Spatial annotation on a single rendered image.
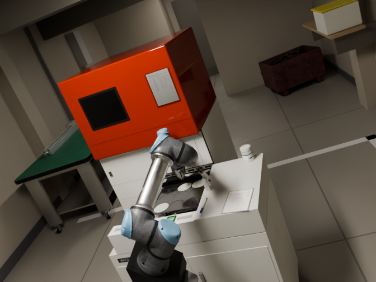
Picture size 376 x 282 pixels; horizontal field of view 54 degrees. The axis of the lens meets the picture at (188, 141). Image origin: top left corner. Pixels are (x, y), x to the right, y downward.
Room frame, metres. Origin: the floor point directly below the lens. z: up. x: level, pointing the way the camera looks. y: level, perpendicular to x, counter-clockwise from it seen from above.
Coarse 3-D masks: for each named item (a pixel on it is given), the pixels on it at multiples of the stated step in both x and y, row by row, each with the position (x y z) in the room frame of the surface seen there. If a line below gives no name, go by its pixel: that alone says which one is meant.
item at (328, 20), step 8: (336, 0) 4.25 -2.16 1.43; (344, 0) 4.02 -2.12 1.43; (352, 0) 3.82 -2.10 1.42; (320, 8) 4.10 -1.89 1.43; (328, 8) 3.87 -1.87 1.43; (336, 8) 3.87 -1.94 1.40; (344, 8) 3.85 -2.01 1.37; (352, 8) 3.83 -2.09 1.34; (320, 16) 4.00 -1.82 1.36; (328, 16) 3.88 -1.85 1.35; (336, 16) 3.87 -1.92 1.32; (344, 16) 3.85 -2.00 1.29; (352, 16) 3.83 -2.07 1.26; (360, 16) 3.82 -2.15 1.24; (320, 24) 4.09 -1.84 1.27; (328, 24) 3.89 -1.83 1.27; (336, 24) 3.87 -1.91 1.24; (344, 24) 3.85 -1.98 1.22; (352, 24) 3.83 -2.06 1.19; (328, 32) 3.89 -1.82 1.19
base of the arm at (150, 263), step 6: (144, 252) 1.45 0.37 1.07; (150, 252) 1.42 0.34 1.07; (138, 258) 1.45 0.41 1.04; (144, 258) 1.43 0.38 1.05; (150, 258) 1.41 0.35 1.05; (156, 258) 1.40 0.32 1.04; (162, 258) 1.40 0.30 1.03; (168, 258) 1.43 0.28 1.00; (138, 264) 1.44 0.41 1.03; (144, 264) 1.43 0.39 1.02; (150, 264) 1.40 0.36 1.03; (156, 264) 1.40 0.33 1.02; (162, 264) 1.41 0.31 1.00; (168, 264) 1.44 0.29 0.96; (144, 270) 1.41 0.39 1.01; (150, 270) 1.40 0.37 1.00; (156, 270) 1.40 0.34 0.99; (162, 270) 1.43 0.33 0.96
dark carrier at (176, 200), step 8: (176, 184) 2.37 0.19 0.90; (168, 192) 2.29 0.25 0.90; (176, 192) 2.24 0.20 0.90; (184, 192) 2.20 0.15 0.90; (192, 192) 2.16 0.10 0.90; (200, 192) 2.12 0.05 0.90; (160, 200) 2.22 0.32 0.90; (168, 200) 2.18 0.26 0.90; (176, 200) 2.14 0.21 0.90; (184, 200) 2.10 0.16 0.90; (192, 200) 2.06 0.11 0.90; (168, 208) 2.08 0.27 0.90; (176, 208) 2.04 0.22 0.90; (184, 208) 2.00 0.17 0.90
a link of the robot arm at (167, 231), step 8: (160, 224) 1.42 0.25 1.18; (168, 224) 1.45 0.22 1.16; (176, 224) 1.47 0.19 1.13; (152, 232) 1.41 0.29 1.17; (160, 232) 1.40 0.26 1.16; (168, 232) 1.39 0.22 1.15; (176, 232) 1.42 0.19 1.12; (152, 240) 1.40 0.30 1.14; (160, 240) 1.39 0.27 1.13; (168, 240) 1.38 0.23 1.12; (176, 240) 1.40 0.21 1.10; (152, 248) 1.42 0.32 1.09; (160, 248) 1.40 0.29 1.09; (168, 248) 1.39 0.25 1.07; (160, 256) 1.40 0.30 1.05; (168, 256) 1.41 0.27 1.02
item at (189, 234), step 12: (168, 216) 1.87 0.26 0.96; (180, 216) 1.82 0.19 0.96; (192, 216) 1.77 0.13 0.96; (120, 228) 1.96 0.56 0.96; (180, 228) 1.76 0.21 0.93; (192, 228) 1.73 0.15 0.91; (120, 240) 1.90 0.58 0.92; (132, 240) 1.87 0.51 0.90; (180, 240) 1.77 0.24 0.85; (192, 240) 1.74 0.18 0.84; (120, 252) 1.91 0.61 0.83
